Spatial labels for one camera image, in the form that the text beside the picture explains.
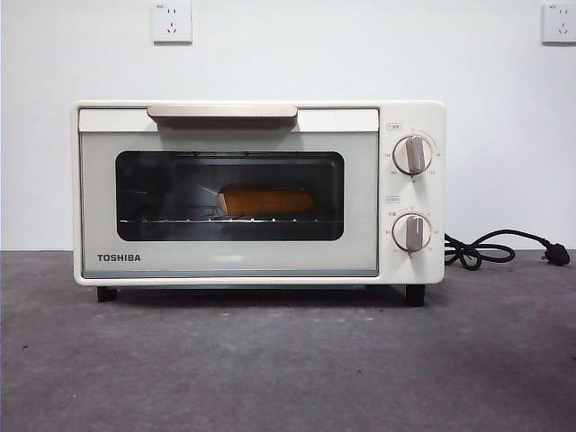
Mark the cream oven knob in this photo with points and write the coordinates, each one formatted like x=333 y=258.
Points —
x=412 y=155
x=411 y=232

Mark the white wall socket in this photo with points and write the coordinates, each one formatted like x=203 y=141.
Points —
x=560 y=24
x=172 y=22

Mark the cream Toshiba toaster oven body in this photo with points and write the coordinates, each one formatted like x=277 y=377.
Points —
x=410 y=117

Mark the yellow corn cob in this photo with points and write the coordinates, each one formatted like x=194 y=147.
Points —
x=270 y=201

